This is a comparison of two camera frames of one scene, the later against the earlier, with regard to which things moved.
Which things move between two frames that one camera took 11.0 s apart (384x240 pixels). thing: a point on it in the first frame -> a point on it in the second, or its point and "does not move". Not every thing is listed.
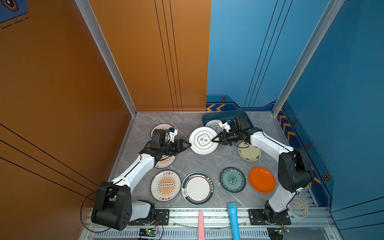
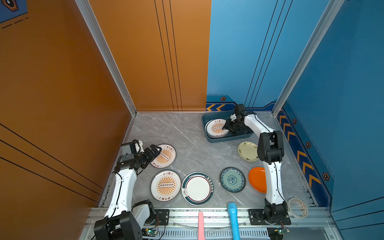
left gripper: [176, 146] -> [151, 157]
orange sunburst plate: [163, 126] -> [213, 128]
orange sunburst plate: [165, 161] does not move
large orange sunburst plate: [165, 185] does not move
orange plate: [262, 180] does not move
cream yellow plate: [251, 153] does not move
